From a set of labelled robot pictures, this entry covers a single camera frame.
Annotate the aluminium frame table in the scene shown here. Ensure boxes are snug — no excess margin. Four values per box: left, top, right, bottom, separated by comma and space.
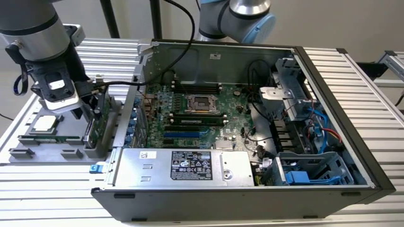
373, 50, 404, 88

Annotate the silver power supply unit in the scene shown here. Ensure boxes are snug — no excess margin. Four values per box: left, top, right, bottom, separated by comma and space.
114, 148, 257, 187

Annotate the CPU socket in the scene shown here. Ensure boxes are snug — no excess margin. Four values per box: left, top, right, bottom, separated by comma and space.
185, 94, 219, 113

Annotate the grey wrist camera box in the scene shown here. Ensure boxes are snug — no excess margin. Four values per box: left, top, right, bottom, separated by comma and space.
63, 23, 87, 47

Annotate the long black looped wire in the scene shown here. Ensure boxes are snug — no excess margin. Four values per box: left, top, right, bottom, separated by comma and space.
249, 59, 271, 90

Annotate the red wire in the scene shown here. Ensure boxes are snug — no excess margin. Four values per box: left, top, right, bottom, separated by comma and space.
327, 129, 345, 142

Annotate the green RAM stick, white label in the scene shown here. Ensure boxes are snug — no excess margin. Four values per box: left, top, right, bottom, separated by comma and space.
21, 134, 83, 144

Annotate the black stand pole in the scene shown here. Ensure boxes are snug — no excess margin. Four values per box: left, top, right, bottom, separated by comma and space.
150, 0, 165, 40
101, 0, 121, 38

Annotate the open grey PC case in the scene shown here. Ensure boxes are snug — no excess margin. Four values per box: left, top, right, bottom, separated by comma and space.
91, 37, 398, 223

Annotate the metal disk bay bracket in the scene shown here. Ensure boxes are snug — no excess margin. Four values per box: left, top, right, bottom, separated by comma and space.
259, 58, 317, 121

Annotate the green motherboard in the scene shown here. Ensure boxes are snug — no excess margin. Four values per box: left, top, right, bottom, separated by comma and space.
139, 82, 257, 152

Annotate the black expansion slot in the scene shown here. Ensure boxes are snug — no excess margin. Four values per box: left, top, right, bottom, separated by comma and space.
165, 125, 201, 132

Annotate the silver CPU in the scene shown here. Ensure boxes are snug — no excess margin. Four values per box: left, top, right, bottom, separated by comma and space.
31, 115, 61, 132

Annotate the grey parts rack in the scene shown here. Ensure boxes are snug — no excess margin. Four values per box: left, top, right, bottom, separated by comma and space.
9, 93, 125, 164

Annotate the blue drive carrier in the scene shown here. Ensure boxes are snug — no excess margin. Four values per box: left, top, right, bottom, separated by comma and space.
285, 170, 342, 185

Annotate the black table bracket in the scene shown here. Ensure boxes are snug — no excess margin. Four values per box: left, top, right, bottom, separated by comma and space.
357, 61, 390, 79

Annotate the blue wire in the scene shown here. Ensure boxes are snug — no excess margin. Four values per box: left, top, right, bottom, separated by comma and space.
309, 107, 331, 152

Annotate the short black looped wire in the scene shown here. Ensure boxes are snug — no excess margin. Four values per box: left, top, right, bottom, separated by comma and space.
162, 69, 177, 83

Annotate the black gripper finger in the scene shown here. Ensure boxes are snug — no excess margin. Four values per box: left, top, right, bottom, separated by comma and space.
90, 91, 107, 119

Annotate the blue expansion slot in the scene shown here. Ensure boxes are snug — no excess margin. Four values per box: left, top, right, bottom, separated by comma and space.
163, 131, 203, 140

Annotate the small silver heatsink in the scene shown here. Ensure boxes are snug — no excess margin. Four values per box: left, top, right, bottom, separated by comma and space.
215, 140, 237, 150

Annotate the green graphics card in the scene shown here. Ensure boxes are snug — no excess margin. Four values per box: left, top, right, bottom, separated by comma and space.
83, 74, 117, 149

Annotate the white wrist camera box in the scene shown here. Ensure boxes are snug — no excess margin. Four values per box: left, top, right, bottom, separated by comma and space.
31, 70, 83, 112

